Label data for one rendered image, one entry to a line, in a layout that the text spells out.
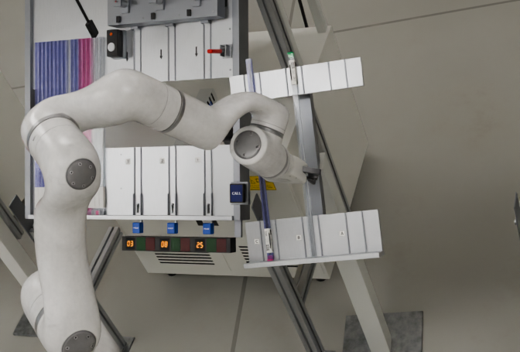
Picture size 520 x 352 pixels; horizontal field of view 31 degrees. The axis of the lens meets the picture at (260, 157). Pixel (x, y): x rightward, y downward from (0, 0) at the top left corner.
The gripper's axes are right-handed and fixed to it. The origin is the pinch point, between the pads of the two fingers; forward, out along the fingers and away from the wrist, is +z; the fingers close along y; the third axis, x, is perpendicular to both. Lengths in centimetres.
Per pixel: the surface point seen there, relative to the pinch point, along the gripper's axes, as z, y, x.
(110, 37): 9, -62, 38
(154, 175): 20, -48, 2
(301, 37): 77, -31, 63
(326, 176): 17.8, 2.2, 3.8
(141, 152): 19, -53, 8
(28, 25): 13, -93, 43
